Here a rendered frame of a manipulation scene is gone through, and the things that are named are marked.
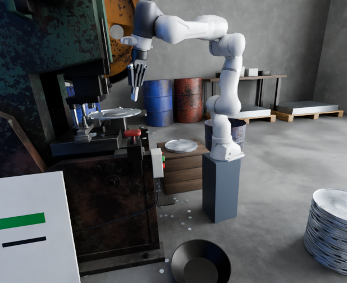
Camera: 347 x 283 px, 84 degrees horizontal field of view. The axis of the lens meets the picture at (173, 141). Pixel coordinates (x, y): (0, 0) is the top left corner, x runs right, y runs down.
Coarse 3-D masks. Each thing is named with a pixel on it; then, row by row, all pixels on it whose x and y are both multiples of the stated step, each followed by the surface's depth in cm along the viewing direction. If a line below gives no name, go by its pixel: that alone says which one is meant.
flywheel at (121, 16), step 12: (108, 0) 123; (120, 0) 124; (132, 0) 122; (108, 12) 125; (120, 12) 126; (132, 12) 127; (108, 24) 127; (120, 24) 128; (132, 24) 129; (120, 48) 132; (120, 60) 132; (120, 72) 135
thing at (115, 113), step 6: (120, 108) 123; (126, 108) 123; (90, 114) 110; (96, 114) 110; (102, 114) 110; (108, 114) 105; (114, 114) 104; (120, 114) 105; (126, 114) 106; (132, 114) 105
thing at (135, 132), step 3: (135, 129) 83; (138, 129) 83; (126, 132) 80; (129, 132) 79; (132, 132) 79; (135, 132) 79; (138, 132) 79; (126, 135) 78; (129, 135) 78; (132, 135) 78; (135, 135) 79; (138, 135) 79; (132, 138) 81
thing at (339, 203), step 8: (320, 192) 109; (328, 192) 109; (336, 192) 109; (344, 192) 108; (320, 200) 103; (328, 200) 102; (336, 200) 101; (344, 200) 101; (328, 208) 97; (336, 208) 96; (344, 208) 95; (336, 216) 91; (344, 216) 91
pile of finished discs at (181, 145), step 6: (168, 144) 178; (174, 144) 176; (180, 144) 174; (186, 144) 174; (192, 144) 175; (168, 150) 167; (174, 150) 163; (180, 150) 161; (186, 150) 162; (192, 150) 165
